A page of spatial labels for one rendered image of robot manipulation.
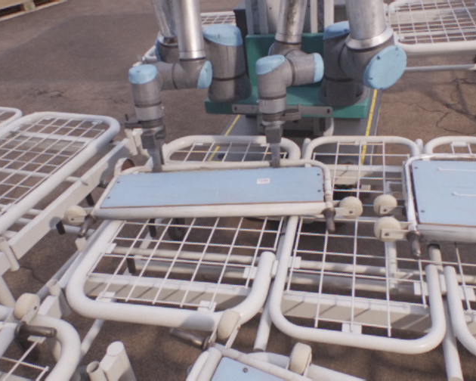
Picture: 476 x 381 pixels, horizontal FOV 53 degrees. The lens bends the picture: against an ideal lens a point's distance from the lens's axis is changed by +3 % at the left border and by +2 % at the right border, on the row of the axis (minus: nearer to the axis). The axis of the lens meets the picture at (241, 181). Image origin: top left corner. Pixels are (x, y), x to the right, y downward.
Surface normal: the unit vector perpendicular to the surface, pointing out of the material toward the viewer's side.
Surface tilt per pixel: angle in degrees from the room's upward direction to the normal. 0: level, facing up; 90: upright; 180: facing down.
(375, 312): 90
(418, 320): 90
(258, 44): 90
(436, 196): 4
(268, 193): 1
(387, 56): 95
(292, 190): 1
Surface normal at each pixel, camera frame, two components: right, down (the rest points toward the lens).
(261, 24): -0.29, 0.56
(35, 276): -0.11, -0.83
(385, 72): 0.40, 0.54
